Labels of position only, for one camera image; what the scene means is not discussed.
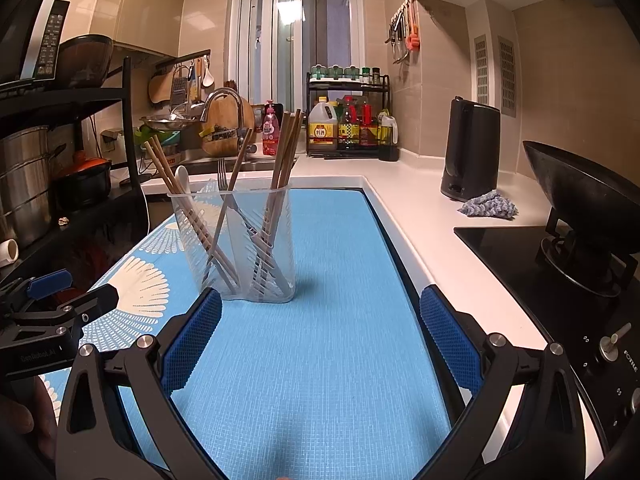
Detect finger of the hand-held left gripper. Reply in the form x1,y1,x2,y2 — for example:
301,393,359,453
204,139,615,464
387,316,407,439
47,284,121,328
5,269,74,311

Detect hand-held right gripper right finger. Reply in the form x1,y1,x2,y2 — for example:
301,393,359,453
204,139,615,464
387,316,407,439
419,285,587,480

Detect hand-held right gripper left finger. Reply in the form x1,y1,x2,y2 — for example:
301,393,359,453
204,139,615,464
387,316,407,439
55,287,223,480

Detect clear plastic utensil holder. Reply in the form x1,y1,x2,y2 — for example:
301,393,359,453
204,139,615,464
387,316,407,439
167,183,297,306

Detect white spoon with striped handle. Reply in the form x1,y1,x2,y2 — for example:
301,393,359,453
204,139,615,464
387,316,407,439
174,165,201,241

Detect metal fork with grey handle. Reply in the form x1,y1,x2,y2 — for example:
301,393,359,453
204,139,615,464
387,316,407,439
216,158,293,295

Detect person's left hand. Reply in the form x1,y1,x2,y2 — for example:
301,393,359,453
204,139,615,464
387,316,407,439
0,377,58,461

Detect black glass cooktop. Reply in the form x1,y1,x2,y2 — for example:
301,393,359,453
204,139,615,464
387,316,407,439
453,225,640,456

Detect steel stockpot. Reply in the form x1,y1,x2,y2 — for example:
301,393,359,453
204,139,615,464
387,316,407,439
0,127,53,251

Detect black pot with orange lid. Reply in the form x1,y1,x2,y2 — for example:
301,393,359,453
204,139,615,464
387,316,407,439
52,152,112,211

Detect blue printed tablecloth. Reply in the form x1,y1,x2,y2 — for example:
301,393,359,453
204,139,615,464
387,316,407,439
45,187,501,480

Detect blue-grey dishcloth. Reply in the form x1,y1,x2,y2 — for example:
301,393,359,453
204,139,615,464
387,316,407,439
457,190,518,222

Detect black burner grate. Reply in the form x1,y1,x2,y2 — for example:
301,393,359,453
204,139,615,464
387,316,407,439
535,207,640,298

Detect metal stove knob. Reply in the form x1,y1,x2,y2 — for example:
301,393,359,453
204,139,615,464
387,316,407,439
597,322,632,361

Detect green strainer basket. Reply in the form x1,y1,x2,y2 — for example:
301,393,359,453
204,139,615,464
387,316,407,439
135,127,181,158

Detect steel bowl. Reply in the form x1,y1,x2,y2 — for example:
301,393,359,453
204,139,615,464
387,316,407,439
140,114,196,133

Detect black electric kettle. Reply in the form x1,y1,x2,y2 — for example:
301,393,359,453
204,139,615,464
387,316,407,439
440,96,502,202

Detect black shelf rack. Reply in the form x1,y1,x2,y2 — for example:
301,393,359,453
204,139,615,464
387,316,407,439
0,57,151,281

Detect black wok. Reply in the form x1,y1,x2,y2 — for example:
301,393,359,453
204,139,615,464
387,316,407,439
522,140,640,261

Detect glass oil dispenser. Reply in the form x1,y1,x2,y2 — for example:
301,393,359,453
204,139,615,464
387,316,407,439
377,115,400,162

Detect light hanging cutting board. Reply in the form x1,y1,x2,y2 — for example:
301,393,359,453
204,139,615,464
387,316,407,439
147,72,173,106

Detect pink dish soap bottle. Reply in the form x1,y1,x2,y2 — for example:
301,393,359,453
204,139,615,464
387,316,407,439
261,100,281,157

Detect dark bowl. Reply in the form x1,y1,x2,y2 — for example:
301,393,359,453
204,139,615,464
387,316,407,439
57,35,115,88

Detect wooden cutting board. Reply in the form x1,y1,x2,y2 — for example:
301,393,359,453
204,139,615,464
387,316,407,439
201,96,246,157

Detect red sauce bottle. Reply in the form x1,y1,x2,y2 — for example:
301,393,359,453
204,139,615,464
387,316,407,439
360,97,379,147

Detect microwave oven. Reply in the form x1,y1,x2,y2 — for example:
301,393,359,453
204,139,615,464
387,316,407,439
0,0,71,93

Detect cooking oil jug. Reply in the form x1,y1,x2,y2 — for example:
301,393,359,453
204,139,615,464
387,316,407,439
307,97,339,157

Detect steel kitchen faucet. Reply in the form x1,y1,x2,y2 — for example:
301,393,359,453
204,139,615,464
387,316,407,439
200,87,253,161

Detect black spice rack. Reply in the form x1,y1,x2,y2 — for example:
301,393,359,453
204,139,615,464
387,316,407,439
306,72,391,153

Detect row of spice jars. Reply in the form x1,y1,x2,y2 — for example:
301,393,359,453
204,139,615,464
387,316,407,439
310,64,383,84

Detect orange hanging kitchen tool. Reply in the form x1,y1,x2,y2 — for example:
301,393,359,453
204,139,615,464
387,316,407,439
406,2,421,52

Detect metal hanging kitchen tools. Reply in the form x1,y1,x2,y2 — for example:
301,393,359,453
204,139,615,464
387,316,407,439
385,10,408,65

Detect white framed window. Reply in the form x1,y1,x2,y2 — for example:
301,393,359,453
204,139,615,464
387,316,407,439
232,0,366,111

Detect wide wall vent grille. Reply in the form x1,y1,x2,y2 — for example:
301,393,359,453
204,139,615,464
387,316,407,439
497,36,517,117

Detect narrow wall vent grille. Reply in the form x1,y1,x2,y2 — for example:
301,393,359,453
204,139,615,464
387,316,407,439
472,35,488,106

